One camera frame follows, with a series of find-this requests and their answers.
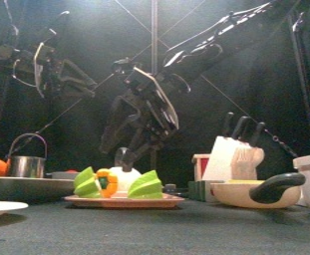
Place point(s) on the small dark object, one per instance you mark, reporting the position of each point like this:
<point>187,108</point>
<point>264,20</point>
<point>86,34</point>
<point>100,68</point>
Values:
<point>175,190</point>

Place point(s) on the white toy knife block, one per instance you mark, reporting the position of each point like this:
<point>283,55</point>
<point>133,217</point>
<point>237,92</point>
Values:
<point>233,162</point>

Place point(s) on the green toy block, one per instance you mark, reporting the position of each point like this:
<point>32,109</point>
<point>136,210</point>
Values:
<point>201,191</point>

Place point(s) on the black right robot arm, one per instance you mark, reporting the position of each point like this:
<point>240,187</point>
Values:
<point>224,31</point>

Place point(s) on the pink plate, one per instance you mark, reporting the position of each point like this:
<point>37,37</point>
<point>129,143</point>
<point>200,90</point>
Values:
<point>122,201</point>

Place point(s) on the orange toy bell pepper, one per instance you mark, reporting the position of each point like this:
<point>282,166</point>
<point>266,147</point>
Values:
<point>109,182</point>

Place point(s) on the grey dish with red piece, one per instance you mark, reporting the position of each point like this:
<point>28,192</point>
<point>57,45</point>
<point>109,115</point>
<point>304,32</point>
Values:
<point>64,174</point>

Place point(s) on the green toy vegetable half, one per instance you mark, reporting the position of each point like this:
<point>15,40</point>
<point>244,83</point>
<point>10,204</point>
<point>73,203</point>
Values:
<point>147,187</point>
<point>86,186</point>

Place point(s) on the grey vertical frame pole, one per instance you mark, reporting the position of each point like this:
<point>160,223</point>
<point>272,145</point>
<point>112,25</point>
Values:
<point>155,33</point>

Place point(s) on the red and white box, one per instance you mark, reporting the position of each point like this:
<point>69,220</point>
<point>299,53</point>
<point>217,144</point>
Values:
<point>200,166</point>

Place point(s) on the silver metal tray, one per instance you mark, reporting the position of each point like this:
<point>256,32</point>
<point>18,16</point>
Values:
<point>26,187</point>

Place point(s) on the white toy onion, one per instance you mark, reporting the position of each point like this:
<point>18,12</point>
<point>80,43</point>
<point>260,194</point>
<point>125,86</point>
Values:
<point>129,177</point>

